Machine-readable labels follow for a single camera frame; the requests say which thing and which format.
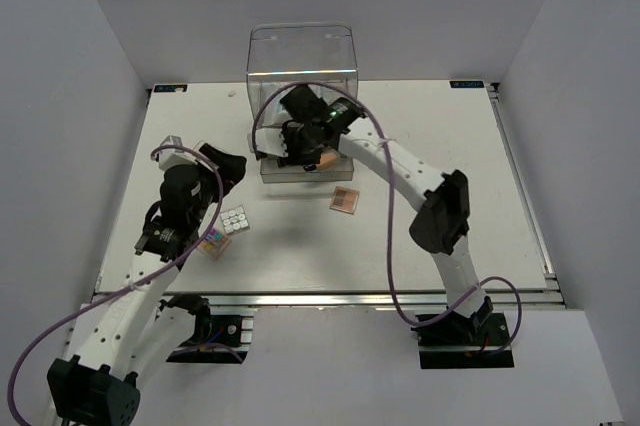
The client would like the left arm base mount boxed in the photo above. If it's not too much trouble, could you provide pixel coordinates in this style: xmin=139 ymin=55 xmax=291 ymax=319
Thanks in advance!
xmin=167 ymin=308 xmax=254 ymax=364

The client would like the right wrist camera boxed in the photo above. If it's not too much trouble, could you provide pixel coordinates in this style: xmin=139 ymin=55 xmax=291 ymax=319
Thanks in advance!
xmin=247 ymin=128 xmax=288 ymax=161

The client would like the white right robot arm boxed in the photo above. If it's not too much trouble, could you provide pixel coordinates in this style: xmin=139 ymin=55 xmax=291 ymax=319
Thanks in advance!
xmin=279 ymin=82 xmax=493 ymax=345

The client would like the blue label sticker left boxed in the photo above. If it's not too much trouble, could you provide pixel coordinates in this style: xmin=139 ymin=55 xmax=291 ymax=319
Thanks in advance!
xmin=153 ymin=84 xmax=188 ymax=93

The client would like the colourful eyeshadow palette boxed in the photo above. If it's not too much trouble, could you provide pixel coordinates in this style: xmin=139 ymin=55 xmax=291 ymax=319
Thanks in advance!
xmin=197 ymin=227 xmax=232 ymax=260

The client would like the brown four-pan eyeshadow palette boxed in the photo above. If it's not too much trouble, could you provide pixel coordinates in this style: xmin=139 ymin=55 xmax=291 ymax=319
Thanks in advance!
xmin=329 ymin=186 xmax=359 ymax=215

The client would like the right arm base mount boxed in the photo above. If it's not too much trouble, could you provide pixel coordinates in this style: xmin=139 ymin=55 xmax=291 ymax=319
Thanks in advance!
xmin=412 ymin=313 xmax=515 ymax=370

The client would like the blue label sticker right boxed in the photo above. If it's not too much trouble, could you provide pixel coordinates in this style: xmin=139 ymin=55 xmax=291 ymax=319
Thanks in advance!
xmin=449 ymin=80 xmax=485 ymax=89

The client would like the clear smoky makeup organizer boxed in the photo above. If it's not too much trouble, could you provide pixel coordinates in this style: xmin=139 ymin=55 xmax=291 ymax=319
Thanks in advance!
xmin=246 ymin=23 xmax=359 ymax=184

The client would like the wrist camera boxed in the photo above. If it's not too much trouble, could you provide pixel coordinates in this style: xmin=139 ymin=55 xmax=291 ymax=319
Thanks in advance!
xmin=151 ymin=135 xmax=196 ymax=172
xmin=247 ymin=128 xmax=288 ymax=161

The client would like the blue label sticker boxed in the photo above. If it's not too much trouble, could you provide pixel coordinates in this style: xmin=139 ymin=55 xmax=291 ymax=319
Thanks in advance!
xmin=153 ymin=84 xmax=188 ymax=93
xmin=449 ymin=80 xmax=485 ymax=89

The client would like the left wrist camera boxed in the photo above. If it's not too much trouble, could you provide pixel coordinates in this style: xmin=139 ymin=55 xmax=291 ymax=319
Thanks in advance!
xmin=151 ymin=135 xmax=196 ymax=172

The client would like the grey nine-pan eyeshadow palette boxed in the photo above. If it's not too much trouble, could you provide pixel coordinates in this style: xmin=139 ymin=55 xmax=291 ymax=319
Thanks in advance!
xmin=219 ymin=205 xmax=250 ymax=235

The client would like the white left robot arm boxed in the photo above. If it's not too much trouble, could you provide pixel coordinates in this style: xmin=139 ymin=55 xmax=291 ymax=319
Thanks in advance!
xmin=47 ymin=142 xmax=247 ymax=425

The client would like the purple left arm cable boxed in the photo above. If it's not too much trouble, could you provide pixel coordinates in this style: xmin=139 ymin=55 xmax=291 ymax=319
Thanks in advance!
xmin=7 ymin=143 xmax=246 ymax=425

